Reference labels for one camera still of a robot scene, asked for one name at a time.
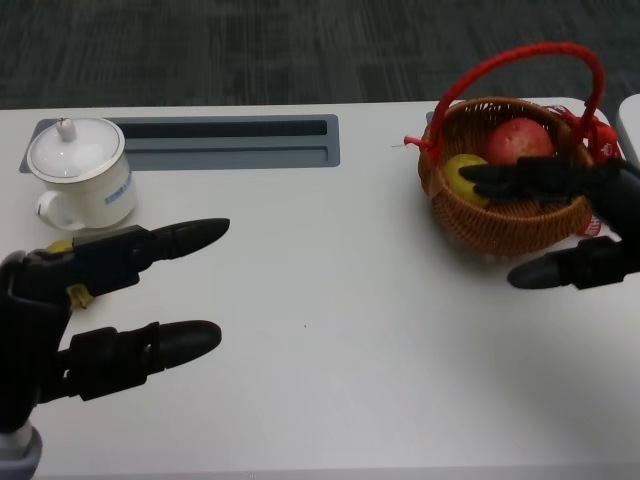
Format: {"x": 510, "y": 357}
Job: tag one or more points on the red apple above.
{"x": 520, "y": 140}

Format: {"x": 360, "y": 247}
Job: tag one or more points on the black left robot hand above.
{"x": 30, "y": 310}

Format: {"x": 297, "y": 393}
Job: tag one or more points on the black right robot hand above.
{"x": 620, "y": 210}

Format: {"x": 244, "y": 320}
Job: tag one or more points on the white mug lid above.
{"x": 75, "y": 150}

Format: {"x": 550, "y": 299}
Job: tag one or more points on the yellow-green pear with stem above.
{"x": 80, "y": 296}

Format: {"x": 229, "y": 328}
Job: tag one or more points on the white neighbouring table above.
{"x": 631, "y": 125}

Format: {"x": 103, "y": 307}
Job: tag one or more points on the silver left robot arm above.
{"x": 17, "y": 455}

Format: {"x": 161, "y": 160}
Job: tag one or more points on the red birthday ribbon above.
{"x": 605, "y": 142}

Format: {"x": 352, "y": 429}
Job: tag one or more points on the white ceramic mug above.
{"x": 105, "y": 200}

